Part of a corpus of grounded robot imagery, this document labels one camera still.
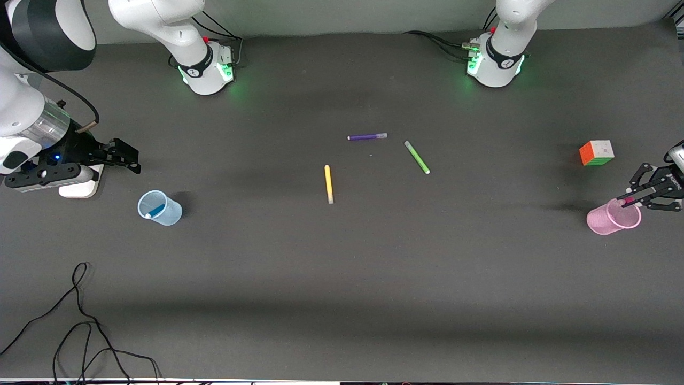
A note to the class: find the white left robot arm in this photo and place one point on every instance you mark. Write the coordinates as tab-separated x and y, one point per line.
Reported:
502	59

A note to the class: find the purple marker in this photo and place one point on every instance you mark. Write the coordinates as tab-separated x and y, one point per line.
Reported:
366	137

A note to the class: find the yellow marker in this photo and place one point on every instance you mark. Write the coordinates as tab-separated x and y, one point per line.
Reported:
328	184

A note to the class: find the pink marker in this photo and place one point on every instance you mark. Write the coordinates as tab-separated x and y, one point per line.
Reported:
627	201

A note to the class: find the dark grey table cloth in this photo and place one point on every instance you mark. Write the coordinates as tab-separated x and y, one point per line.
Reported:
342	294

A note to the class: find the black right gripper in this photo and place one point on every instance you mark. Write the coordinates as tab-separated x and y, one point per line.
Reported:
80	148

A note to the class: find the blue marker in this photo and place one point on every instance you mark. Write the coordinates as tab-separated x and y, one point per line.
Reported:
156	210

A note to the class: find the translucent pink plastic cup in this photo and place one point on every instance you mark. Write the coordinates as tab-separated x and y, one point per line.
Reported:
601	222

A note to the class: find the translucent blue plastic cup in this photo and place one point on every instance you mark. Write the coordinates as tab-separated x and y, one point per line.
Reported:
170	214

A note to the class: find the green marker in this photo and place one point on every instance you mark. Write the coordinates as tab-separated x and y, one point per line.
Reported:
417	157

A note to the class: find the white rounded flat block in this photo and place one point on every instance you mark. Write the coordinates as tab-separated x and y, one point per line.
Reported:
83	188

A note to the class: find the colourful puzzle cube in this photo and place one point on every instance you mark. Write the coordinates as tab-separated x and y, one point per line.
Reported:
596	155

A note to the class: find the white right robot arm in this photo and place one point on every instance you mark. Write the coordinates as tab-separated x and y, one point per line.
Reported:
160	21

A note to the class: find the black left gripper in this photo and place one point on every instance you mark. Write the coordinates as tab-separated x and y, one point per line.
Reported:
664	183

